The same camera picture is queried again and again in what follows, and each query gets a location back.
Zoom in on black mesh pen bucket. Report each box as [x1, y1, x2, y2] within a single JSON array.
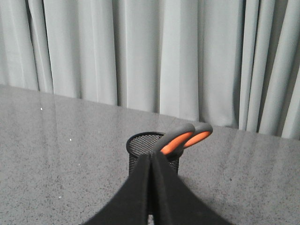
[[126, 132, 183, 175]]

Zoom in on grey pleated curtain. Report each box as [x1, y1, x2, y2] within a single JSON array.
[[0, 0, 300, 139]]

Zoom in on grey and orange scissors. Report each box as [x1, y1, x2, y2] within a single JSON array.
[[153, 123, 213, 158]]

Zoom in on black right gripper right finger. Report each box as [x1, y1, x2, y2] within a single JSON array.
[[151, 152, 230, 225]]

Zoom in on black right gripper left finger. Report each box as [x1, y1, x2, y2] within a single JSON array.
[[85, 155, 150, 225]]

